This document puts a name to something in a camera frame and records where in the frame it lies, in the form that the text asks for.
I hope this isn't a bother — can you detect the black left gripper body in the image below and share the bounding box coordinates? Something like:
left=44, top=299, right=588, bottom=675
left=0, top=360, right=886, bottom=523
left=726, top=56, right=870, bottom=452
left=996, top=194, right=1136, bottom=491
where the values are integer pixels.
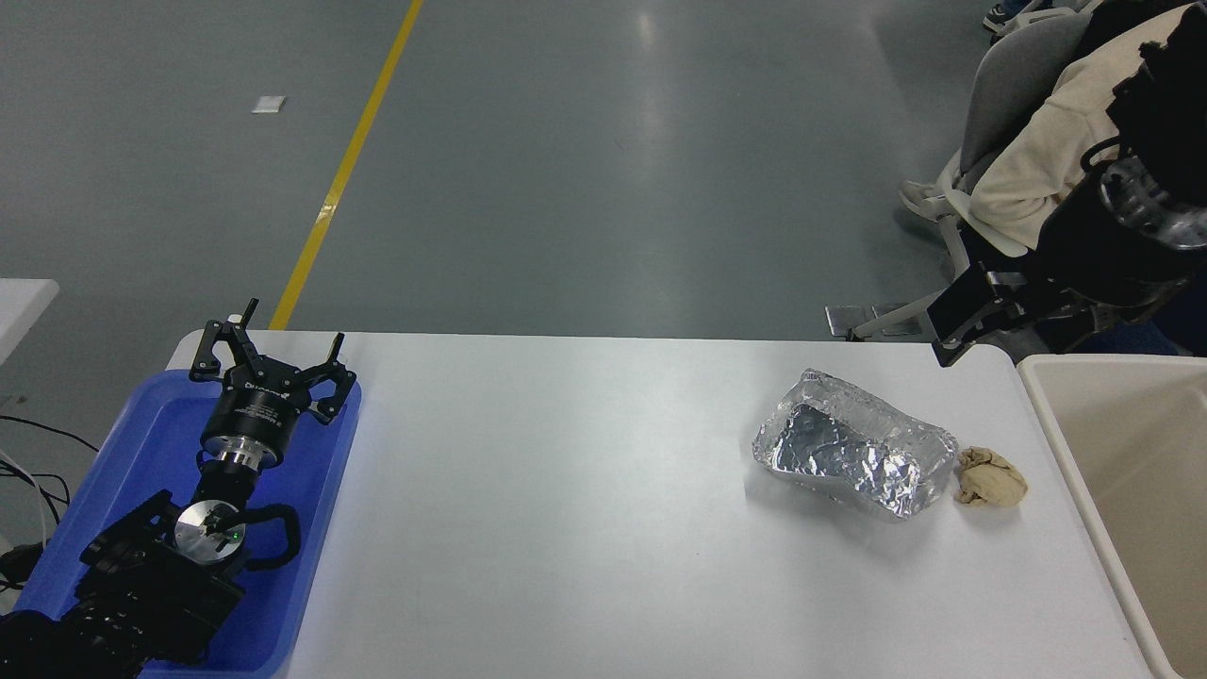
left=201, top=363, right=313, bottom=455

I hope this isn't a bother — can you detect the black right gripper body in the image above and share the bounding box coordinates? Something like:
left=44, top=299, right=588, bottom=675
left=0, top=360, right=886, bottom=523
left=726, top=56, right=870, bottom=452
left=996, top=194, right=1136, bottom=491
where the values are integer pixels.
left=1033, top=179, right=1191, bottom=310

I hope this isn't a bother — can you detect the silver foil plate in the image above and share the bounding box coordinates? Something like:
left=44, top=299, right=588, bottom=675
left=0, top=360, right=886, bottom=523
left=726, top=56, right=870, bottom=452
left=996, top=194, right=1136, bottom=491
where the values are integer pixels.
left=752, top=369, right=960, bottom=522

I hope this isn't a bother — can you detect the large pale dustbin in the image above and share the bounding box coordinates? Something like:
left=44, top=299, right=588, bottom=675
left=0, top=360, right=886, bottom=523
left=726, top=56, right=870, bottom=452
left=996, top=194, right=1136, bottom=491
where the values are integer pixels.
left=1017, top=354, right=1207, bottom=679

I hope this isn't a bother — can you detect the person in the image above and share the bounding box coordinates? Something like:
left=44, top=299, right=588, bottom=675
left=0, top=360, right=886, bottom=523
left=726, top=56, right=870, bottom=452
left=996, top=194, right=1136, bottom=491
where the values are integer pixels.
left=962, top=0, right=1207, bottom=356

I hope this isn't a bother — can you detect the blue plastic tray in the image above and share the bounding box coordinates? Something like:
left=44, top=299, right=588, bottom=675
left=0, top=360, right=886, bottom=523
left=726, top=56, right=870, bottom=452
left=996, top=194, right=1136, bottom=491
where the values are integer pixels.
left=14, top=370, right=363, bottom=678

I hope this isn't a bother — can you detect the crumpled tan paper ball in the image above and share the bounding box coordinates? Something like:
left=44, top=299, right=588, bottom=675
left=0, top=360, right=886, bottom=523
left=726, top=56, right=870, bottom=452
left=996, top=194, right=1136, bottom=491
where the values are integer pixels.
left=954, top=446, right=1029, bottom=508

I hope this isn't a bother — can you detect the grey office chair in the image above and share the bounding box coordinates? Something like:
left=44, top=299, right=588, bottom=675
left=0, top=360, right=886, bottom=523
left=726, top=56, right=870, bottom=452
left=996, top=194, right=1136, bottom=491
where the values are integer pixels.
left=825, top=5, right=1095, bottom=345

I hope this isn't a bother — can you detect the thin black cable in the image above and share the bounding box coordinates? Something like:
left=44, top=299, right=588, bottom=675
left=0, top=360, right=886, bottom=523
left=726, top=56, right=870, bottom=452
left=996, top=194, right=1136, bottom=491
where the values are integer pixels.
left=0, top=470, right=73, bottom=529
left=0, top=415, right=100, bottom=454

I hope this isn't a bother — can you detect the white cable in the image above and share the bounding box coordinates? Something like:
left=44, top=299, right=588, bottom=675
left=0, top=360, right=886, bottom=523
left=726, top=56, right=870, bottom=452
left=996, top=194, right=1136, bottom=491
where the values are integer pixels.
left=0, top=451, right=59, bottom=550

